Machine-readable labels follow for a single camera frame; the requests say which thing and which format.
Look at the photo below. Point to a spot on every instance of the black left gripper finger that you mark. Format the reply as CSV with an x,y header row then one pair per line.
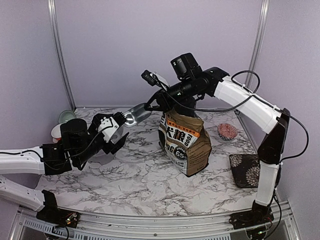
x,y
116,146
119,117

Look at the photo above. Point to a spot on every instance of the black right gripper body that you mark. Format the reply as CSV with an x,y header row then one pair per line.
x,y
168,104

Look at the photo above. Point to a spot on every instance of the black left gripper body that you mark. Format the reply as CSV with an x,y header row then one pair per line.
x,y
109,148

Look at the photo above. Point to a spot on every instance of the metal food scoop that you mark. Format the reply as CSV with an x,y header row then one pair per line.
x,y
133,116

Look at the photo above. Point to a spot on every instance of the brown dog food bag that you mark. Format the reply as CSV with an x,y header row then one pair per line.
x,y
184,139

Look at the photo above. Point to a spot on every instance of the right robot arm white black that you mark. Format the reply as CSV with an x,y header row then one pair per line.
x,y
272,120

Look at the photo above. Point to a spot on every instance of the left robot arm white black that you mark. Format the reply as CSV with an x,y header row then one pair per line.
x,y
78,143

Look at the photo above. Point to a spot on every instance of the grey double pet bowl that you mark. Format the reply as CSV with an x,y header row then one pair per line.
x,y
102,158

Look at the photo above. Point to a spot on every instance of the green ceramic bowl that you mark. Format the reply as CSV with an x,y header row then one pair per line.
x,y
66,116

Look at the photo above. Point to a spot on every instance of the white orange bowl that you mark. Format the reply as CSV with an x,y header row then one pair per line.
x,y
56,133

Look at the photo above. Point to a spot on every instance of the red patterned small bowl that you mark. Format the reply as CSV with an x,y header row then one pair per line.
x,y
227,131

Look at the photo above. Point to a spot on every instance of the black floral square plate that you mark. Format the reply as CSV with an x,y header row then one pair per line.
x,y
245,170

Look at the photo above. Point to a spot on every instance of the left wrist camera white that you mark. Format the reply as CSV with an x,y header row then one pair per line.
x,y
108,127

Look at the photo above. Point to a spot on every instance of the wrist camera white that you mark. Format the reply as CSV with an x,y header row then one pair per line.
x,y
108,127
153,78

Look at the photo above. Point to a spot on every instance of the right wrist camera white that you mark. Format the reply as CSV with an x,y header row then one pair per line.
x,y
153,78

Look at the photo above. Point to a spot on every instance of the front aluminium rail base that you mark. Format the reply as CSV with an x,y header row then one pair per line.
x,y
99,226

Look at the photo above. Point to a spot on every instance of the right aluminium frame post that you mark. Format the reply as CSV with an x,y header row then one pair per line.
x,y
259,35

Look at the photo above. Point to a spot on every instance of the aluminium frame post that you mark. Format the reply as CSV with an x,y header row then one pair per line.
x,y
259,35
59,52

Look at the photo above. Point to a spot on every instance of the left aluminium frame post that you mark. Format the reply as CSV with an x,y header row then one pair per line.
x,y
59,52

